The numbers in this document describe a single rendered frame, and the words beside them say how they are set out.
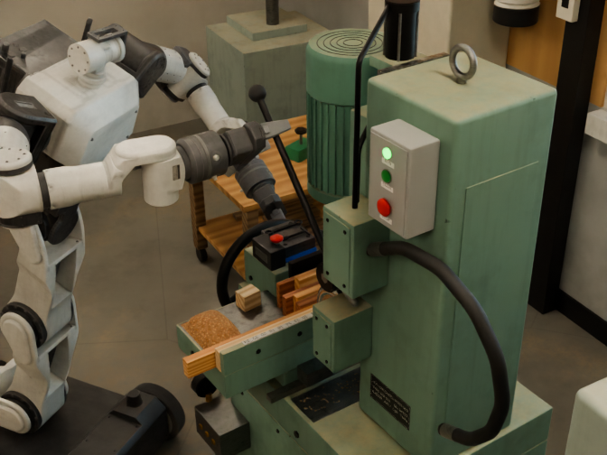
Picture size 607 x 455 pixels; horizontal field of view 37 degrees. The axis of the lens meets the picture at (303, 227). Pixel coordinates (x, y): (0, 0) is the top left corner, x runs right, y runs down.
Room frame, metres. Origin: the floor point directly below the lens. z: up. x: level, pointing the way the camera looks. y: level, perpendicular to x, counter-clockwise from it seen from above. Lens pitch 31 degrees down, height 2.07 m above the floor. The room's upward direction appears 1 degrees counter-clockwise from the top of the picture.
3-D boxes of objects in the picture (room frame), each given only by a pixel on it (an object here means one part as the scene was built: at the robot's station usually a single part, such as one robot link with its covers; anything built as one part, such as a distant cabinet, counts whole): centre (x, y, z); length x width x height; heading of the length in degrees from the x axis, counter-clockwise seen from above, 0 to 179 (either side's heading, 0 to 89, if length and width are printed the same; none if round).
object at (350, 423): (1.51, -0.16, 0.76); 0.57 x 0.45 x 0.09; 34
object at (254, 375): (1.68, 0.00, 0.87); 0.61 x 0.30 x 0.06; 124
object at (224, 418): (1.58, 0.20, 0.58); 0.12 x 0.08 x 0.08; 34
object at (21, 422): (2.05, 0.84, 0.28); 0.21 x 0.20 x 0.13; 64
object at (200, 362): (1.57, -0.04, 0.92); 0.67 x 0.02 x 0.04; 124
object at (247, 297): (1.63, 0.12, 0.92); 0.04 x 0.03 x 0.04; 130
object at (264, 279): (1.75, 0.04, 0.91); 0.15 x 0.14 x 0.09; 124
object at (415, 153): (1.27, -0.16, 1.40); 0.10 x 0.06 x 0.16; 34
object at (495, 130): (1.37, -0.26, 1.16); 0.22 x 0.22 x 0.72; 34
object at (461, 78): (1.37, -0.26, 1.55); 0.06 x 0.02 x 0.07; 34
